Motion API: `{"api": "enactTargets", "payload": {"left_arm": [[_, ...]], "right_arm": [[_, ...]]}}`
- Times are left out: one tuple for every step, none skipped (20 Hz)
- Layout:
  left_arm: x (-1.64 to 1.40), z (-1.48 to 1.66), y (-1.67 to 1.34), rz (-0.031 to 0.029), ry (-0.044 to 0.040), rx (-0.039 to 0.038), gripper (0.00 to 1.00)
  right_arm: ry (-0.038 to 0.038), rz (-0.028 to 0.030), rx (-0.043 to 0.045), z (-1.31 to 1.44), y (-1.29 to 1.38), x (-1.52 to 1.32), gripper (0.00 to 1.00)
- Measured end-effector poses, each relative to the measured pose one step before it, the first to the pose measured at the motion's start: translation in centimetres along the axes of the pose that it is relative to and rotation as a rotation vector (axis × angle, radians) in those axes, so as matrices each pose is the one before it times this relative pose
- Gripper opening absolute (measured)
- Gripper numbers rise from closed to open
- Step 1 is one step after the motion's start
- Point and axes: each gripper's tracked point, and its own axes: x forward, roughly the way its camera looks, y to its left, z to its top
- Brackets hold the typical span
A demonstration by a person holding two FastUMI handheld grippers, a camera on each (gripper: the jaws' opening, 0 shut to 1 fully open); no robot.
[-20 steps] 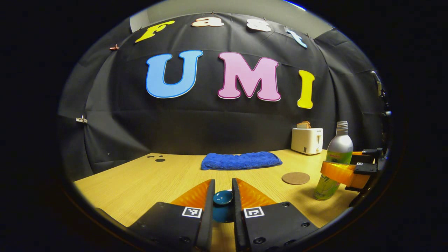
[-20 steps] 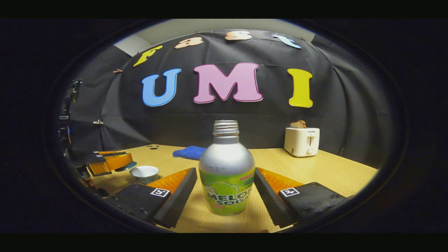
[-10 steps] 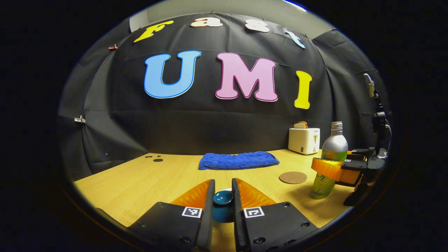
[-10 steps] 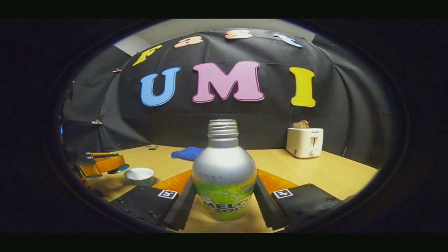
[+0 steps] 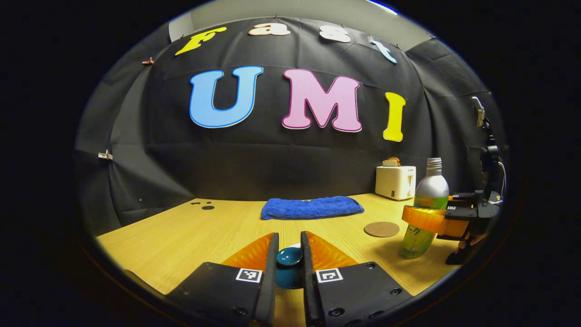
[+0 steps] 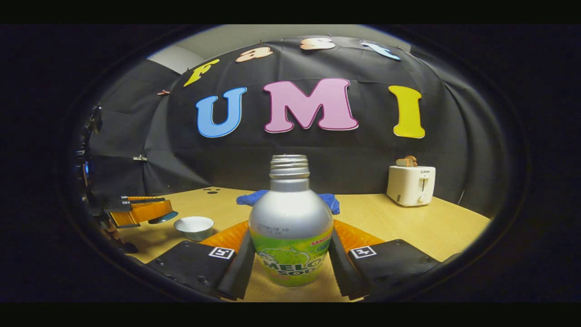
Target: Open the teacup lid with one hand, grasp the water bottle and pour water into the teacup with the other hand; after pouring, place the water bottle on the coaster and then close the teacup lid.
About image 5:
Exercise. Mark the toast slice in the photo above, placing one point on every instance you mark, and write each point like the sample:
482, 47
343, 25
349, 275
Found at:
391, 162

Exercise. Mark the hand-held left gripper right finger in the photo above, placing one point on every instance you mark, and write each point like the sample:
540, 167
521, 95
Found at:
308, 290

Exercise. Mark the teal teacup lid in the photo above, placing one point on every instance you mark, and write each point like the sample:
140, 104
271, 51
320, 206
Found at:
289, 256

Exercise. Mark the round cork coaster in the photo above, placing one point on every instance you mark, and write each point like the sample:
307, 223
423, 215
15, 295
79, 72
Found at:
381, 229

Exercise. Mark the silver green label water bottle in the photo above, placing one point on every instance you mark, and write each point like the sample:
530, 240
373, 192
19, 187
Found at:
432, 186

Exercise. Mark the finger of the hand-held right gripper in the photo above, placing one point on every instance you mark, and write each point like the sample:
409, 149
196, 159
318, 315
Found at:
426, 219
463, 197

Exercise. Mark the white toaster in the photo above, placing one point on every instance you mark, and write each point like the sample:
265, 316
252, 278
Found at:
392, 181

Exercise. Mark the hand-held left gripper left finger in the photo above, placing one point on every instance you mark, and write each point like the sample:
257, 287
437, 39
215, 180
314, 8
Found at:
271, 290

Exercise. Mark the blue towel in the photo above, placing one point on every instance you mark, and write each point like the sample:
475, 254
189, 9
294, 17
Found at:
313, 206

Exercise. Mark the silver metal clip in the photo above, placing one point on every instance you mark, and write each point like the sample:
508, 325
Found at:
105, 156

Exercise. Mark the black backdrop cloth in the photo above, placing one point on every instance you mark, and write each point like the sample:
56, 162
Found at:
272, 159

